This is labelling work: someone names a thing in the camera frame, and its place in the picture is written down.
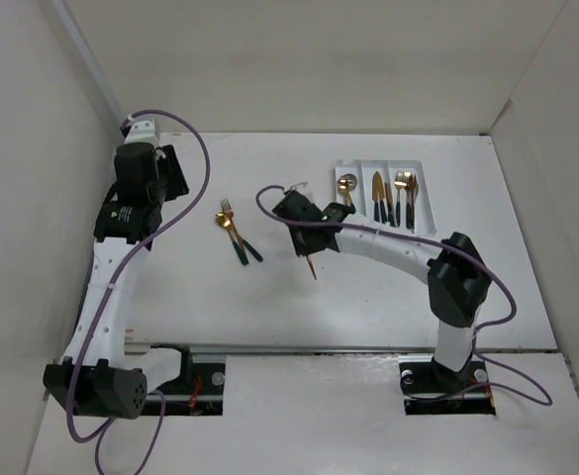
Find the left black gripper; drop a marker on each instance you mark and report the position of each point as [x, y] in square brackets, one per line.
[165, 161]

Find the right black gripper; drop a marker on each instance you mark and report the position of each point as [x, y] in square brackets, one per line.
[302, 248]

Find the rose gold knife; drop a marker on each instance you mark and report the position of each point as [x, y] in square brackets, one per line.
[312, 267]

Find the gold spoon green handle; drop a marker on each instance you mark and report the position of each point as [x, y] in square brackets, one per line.
[346, 196]

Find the gold knife green handle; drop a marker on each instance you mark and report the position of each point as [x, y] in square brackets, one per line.
[377, 194]
[390, 205]

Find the gold knife cluster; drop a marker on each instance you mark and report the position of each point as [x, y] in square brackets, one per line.
[383, 211]

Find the gold spoon cluster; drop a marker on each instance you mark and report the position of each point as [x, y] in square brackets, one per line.
[223, 221]

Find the gold fork green handle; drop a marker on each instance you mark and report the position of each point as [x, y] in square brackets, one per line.
[408, 219]

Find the silver round spoon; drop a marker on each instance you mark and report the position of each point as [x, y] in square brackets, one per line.
[348, 182]

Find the rose gold fork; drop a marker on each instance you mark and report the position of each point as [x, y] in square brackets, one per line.
[413, 188]

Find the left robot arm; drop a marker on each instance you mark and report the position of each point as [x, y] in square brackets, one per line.
[94, 377]

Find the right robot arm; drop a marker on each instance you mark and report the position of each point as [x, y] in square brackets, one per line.
[452, 269]

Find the white divided cutlery tray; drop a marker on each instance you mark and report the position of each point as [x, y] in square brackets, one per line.
[362, 194]

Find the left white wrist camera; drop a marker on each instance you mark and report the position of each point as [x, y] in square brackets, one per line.
[140, 130]

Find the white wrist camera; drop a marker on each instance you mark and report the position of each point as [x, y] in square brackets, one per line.
[140, 130]
[303, 188]

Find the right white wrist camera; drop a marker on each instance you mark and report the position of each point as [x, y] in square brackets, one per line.
[303, 188]

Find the aluminium rail frame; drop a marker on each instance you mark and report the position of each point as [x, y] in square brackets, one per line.
[106, 303]

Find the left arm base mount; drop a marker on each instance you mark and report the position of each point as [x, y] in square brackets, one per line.
[199, 390]

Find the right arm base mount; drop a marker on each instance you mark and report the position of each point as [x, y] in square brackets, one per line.
[430, 390]

